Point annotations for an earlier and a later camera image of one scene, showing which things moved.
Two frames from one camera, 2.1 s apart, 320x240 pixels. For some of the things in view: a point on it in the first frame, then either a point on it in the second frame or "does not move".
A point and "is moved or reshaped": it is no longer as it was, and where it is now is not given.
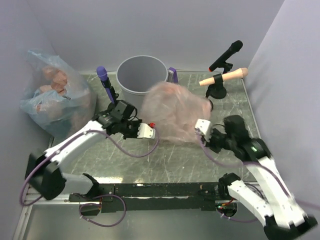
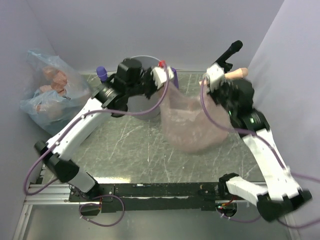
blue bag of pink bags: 59,101 does not move
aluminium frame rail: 31,194 does not move
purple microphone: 102,73 does not move
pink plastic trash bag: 173,111 is moved or reshaped
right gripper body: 217,140 -> 220,96
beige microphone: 238,74 does not move
